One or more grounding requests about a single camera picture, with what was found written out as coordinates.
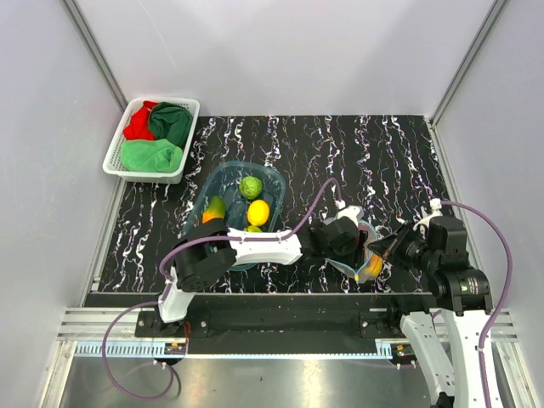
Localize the purple cable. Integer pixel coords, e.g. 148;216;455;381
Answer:
101;177;345;400
437;199;515;408

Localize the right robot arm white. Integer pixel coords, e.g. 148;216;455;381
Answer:
369;213;503;407

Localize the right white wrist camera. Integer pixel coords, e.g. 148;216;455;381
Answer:
413;198;443;237

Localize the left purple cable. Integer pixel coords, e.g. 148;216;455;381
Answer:
101;177;345;400

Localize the blue translucent plastic tub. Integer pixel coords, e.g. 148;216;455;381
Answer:
173;161;300;276

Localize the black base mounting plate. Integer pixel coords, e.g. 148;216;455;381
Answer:
135;293;434;357

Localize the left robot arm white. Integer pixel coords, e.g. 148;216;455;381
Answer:
153;217;368;337

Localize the clear zip top bag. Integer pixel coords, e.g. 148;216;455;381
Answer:
326;220;378;284

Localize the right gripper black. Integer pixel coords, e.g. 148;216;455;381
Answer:
367;219;439;272

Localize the green orange fake mango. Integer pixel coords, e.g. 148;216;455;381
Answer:
201;195;226;224

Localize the light green cloth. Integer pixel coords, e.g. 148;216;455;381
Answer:
120;139;183;173

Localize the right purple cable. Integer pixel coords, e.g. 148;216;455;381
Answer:
437;199;515;408

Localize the white plastic basket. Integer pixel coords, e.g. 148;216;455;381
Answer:
102;97;201;184

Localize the dark green cloth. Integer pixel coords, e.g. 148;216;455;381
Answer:
148;102;193;148

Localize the yellow orange fake mango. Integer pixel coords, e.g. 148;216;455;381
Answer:
361;253;383;279

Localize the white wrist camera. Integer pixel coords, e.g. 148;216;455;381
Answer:
413;198;443;237
335;205;363;225

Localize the red cloth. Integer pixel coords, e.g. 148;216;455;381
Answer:
123;100;157;140

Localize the yellow fake lemon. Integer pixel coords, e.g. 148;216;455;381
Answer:
246;200;270;227

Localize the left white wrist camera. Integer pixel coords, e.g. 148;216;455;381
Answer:
335;205;363;225

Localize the green fake vegetable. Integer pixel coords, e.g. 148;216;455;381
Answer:
239;176;264;200

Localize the green fake apple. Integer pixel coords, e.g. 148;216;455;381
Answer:
244;225;263;233

